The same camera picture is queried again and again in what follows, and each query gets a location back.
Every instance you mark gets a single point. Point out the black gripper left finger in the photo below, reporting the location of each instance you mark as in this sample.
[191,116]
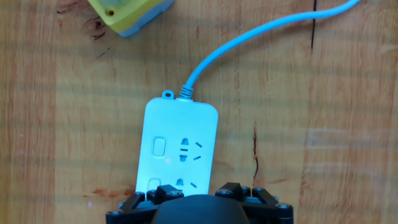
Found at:
[136,208]

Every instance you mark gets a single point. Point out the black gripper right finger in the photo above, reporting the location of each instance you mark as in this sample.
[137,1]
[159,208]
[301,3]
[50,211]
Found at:
[264,207]

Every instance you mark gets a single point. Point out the white four-socket power strip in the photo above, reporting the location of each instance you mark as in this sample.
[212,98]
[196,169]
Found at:
[180,124]

